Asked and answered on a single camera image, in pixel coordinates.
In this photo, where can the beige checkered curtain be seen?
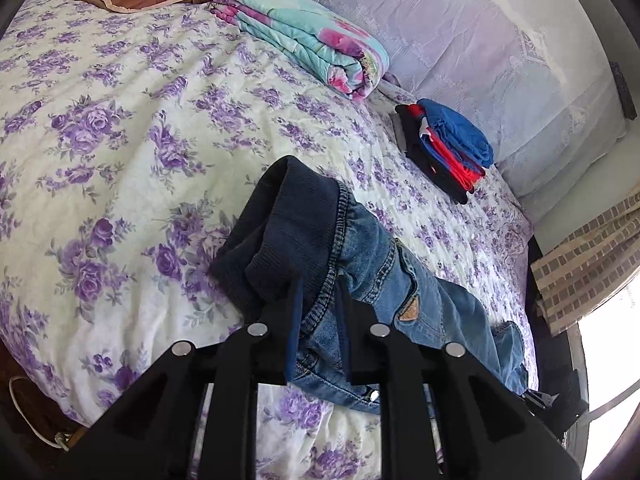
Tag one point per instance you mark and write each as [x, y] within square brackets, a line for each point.
[585, 260]

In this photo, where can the blue denim pants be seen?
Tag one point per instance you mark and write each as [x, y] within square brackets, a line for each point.
[360, 250]

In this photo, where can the folded black garment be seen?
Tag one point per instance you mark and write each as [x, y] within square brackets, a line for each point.
[415, 142]

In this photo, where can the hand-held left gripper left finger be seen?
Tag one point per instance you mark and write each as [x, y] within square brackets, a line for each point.
[292, 332]

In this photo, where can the folded blue shorts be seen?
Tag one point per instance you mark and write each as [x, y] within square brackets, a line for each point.
[460, 130]

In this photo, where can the purple floral bedspread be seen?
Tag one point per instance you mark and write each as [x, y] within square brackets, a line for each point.
[125, 160]

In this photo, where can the white window frame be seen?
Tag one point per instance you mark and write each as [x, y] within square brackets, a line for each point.
[610, 360]

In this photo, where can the white lace net curtain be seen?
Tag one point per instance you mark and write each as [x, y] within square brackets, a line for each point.
[475, 35]

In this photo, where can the folded teal pink floral blanket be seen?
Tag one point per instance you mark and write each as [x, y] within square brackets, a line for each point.
[300, 35]

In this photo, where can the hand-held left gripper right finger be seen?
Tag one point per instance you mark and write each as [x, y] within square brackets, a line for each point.
[344, 335]

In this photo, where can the folded red garment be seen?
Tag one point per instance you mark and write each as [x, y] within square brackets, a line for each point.
[450, 161]

